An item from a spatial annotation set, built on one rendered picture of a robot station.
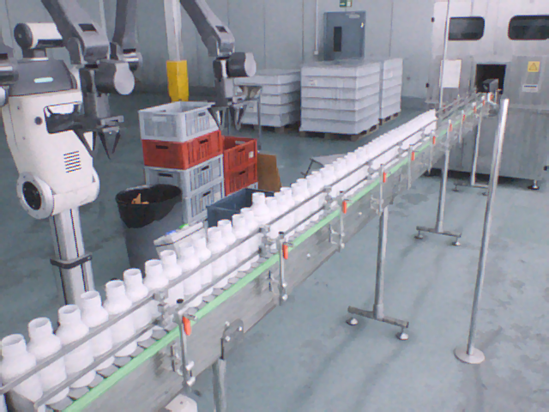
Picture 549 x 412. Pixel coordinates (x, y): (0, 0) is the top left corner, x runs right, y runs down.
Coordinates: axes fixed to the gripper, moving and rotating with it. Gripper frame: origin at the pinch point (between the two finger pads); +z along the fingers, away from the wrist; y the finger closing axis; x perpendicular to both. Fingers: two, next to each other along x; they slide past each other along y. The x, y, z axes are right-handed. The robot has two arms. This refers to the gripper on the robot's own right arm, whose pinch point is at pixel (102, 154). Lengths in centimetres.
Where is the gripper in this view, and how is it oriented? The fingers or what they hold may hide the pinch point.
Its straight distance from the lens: 124.0
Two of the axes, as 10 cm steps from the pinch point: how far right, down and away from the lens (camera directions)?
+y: 8.6, 1.6, -4.8
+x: 5.1, -2.9, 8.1
